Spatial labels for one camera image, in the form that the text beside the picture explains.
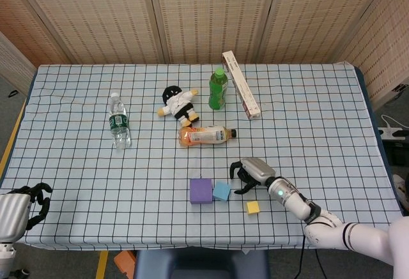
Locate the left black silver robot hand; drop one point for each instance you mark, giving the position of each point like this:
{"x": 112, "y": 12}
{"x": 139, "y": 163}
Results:
{"x": 11, "y": 212}

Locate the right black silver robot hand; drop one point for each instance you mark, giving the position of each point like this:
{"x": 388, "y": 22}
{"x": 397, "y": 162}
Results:
{"x": 257, "y": 168}

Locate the small yellow foam cube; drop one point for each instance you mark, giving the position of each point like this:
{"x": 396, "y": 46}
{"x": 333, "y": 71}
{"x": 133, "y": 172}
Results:
{"x": 253, "y": 207}

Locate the medium blue foam cube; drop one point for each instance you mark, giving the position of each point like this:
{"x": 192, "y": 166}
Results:
{"x": 221, "y": 191}

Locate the large purple foam cube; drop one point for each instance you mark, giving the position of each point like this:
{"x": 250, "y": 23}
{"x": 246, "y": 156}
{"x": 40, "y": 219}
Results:
{"x": 201, "y": 191}

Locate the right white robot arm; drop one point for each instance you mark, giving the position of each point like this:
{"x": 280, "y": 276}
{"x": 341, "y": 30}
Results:
{"x": 329, "y": 228}

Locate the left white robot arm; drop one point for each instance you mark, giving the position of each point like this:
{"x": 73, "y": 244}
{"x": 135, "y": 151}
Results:
{"x": 6, "y": 256}

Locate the orange drink bottle black cap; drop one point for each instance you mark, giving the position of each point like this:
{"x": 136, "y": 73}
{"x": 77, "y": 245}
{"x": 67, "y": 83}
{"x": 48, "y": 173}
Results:
{"x": 201, "y": 136}

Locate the blue checkered tablecloth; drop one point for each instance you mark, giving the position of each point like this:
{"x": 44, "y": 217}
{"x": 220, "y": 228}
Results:
{"x": 80, "y": 180}

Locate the long white cardboard box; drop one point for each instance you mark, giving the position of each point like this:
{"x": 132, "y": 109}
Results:
{"x": 244, "y": 90}

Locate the green tea bottle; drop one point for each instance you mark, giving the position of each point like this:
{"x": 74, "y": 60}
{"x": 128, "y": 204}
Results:
{"x": 218, "y": 94}

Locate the black white plush doll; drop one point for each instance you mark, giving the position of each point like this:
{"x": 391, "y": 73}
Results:
{"x": 179, "y": 105}

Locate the dark blue chair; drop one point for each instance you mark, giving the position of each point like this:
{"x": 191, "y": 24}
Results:
{"x": 201, "y": 264}

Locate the orange block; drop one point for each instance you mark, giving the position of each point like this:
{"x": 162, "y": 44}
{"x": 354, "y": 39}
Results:
{"x": 124, "y": 260}

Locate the white power strip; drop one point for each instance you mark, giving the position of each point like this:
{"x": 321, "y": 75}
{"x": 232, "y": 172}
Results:
{"x": 388, "y": 133}

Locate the clear water bottle green label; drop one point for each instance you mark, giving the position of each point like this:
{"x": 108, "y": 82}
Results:
{"x": 119, "y": 122}

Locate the bamboo folding screen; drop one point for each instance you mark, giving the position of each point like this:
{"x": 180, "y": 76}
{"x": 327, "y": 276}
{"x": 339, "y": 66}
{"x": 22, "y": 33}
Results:
{"x": 204, "y": 14}

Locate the small black device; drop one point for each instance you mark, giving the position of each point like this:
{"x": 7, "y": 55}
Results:
{"x": 401, "y": 88}

